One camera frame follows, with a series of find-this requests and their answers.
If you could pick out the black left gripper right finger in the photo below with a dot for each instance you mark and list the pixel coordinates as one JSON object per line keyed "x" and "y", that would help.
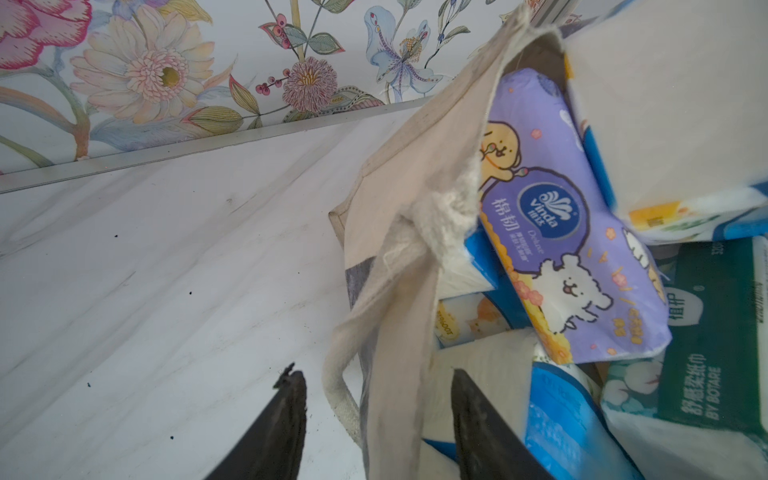
{"x": 487, "y": 448}

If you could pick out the beige canvas bag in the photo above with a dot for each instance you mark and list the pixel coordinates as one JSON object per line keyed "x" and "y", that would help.
{"x": 402, "y": 229}

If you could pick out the purple tissue pack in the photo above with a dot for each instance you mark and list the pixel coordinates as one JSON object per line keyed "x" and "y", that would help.
{"x": 589, "y": 286}

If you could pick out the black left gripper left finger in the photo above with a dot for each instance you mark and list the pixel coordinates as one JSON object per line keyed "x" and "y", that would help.
{"x": 272, "y": 446}

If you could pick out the green white tissue box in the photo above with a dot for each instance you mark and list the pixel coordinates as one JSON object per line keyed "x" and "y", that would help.
{"x": 698, "y": 409}

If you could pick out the blue floral tissue pack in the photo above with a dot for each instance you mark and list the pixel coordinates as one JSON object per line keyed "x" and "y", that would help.
{"x": 485, "y": 311}
{"x": 551, "y": 408}

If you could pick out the blue floral tissue pack front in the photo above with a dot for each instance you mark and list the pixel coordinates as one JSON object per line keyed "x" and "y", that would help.
{"x": 551, "y": 408}

